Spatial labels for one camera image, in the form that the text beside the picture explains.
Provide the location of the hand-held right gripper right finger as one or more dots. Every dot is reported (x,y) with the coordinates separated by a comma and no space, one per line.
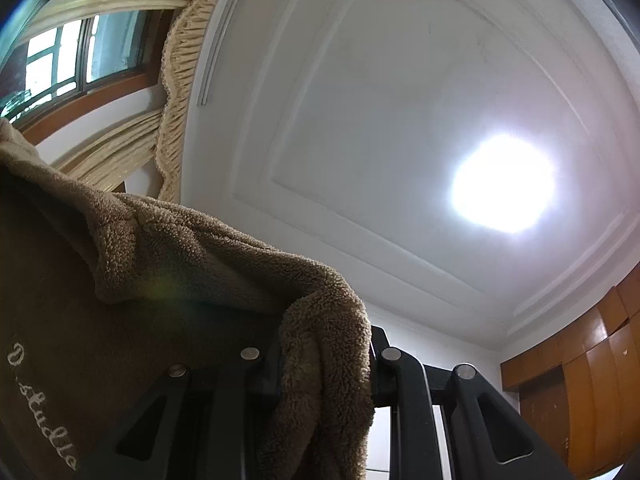
(405,400)

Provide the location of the bright ceiling light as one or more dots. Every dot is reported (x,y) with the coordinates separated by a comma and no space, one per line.
(502,182)

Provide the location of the brown fleece sweater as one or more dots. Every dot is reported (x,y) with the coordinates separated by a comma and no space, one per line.
(150,240)

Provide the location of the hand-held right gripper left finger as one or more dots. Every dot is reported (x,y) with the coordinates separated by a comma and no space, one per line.
(240,385)

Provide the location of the brown framed window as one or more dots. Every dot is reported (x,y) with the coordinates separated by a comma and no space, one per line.
(65,60)

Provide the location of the wooden wardrobe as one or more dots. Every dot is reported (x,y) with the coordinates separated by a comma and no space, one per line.
(590,360)

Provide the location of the beige pleated curtain valance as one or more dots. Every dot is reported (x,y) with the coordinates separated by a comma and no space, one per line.
(182,75)

